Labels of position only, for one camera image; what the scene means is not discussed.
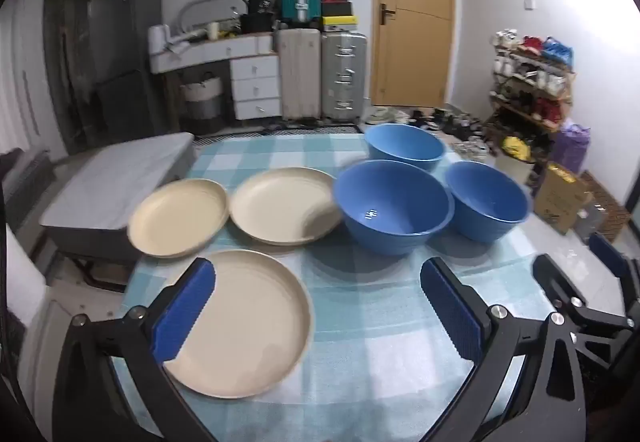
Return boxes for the beige round plate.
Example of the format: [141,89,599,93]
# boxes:
[162,249,316,399]
[126,178,231,259]
[229,167,346,247]

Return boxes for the dark grey refrigerator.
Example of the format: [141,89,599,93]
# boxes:
[90,0,166,143]

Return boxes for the yellow plastic bag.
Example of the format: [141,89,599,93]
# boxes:
[501,136,531,161]

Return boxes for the black bag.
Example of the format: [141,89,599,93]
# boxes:
[240,0,278,35]

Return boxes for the stack of shoe boxes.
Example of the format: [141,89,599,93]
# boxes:
[320,0,358,33]

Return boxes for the beige ribbed suitcase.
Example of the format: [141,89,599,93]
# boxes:
[276,28,322,121]

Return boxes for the silver metal suitcase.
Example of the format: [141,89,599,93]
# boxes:
[321,30,368,120]

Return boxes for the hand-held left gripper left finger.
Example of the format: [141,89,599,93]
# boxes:
[52,258,218,442]

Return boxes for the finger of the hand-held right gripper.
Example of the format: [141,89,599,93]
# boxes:
[531,253,633,331]
[588,232,640,319]

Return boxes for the grey woven laundry basket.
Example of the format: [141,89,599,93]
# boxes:
[180,72,224,135]

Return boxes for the dark glass cabinet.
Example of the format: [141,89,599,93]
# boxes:
[42,0,96,153]

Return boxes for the brown patterned flat box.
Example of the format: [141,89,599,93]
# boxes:
[582,172,632,243]

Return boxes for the teal checked tablecloth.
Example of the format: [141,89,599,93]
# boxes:
[112,124,556,442]

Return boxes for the brown cardboard box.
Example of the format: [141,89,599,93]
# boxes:
[532,162,593,235]

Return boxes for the blue ceramic bowl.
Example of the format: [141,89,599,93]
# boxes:
[333,159,455,257]
[444,162,531,243]
[364,123,447,173]

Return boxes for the white curtain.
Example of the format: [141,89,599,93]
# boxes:
[0,0,66,157]

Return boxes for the grey marble low table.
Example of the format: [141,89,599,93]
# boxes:
[39,132,196,293]

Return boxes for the oval mirror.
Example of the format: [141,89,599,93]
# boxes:
[179,0,243,35]

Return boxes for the black and white patterned rug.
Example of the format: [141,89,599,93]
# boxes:
[192,122,366,143]

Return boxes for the purple plastic bag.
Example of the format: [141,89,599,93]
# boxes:
[552,122,591,175]

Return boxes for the rows of sneakers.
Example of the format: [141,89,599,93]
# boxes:
[490,28,575,143]

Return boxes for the pile of assorted shoes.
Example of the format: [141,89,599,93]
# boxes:
[367,106,493,157]

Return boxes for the white desk with drawers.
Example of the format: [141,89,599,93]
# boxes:
[150,32,283,121]

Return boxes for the white electric kettle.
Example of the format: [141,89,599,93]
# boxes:
[148,24,171,55]

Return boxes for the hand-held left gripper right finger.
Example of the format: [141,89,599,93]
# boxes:
[419,257,588,442]

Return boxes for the white square box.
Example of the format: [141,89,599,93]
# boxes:
[495,154,536,185]

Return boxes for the wooden door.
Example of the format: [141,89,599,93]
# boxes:
[371,0,456,108]

